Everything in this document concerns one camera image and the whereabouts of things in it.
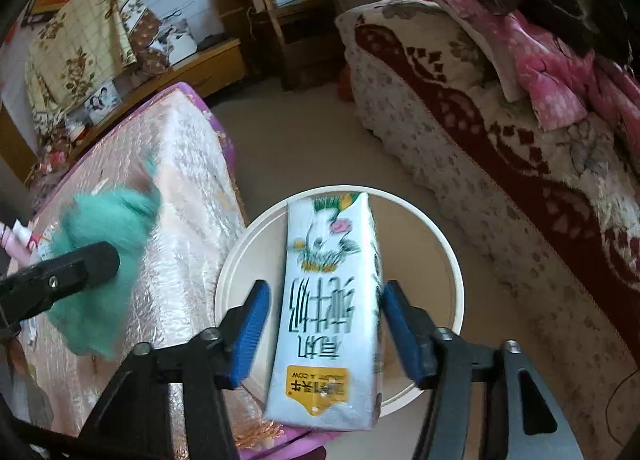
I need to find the brown patterned cloth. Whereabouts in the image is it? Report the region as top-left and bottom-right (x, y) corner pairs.
(127, 5), (173, 76)

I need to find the green fluffy cloth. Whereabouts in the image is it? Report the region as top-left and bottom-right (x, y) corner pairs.
(47, 157), (163, 358)

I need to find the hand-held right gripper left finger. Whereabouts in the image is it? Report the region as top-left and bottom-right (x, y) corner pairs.
(75, 280), (273, 460)

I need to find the cream floral cloth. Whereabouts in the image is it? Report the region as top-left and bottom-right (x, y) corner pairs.
(25, 0), (138, 116)

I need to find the white plastic bucket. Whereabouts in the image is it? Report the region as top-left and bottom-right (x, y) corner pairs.
(214, 185), (463, 413)

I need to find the low wooden cabinet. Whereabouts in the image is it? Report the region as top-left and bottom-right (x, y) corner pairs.
(65, 37), (248, 161)

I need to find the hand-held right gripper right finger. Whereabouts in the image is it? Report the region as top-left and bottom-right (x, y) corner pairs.
(382, 280), (586, 460)

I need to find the white milk carton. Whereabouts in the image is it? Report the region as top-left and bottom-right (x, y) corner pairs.
(262, 191), (386, 433)

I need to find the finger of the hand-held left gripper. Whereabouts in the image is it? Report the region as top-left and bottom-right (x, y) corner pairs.
(0, 241), (121, 326)

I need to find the small white bottle pink label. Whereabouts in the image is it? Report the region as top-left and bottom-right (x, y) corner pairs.
(14, 219), (43, 253)

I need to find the sofa with floral red blanket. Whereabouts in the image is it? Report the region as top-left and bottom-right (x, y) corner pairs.
(335, 0), (640, 460)

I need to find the white printed container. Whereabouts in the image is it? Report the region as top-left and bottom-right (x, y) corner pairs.
(150, 20), (196, 66)

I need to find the framed photo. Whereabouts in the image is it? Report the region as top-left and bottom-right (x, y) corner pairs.
(85, 81), (121, 123)

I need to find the artificial flower bouquet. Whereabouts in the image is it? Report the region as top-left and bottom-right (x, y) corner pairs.
(30, 130), (76, 181)

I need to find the pink quilted table cover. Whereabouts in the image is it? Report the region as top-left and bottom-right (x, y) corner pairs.
(15, 81), (326, 456)

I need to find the pink padded jacket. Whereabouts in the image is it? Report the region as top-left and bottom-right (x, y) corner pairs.
(412, 0), (640, 133)

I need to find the dark wooden chair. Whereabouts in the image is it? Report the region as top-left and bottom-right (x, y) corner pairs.
(230, 0), (346, 91)

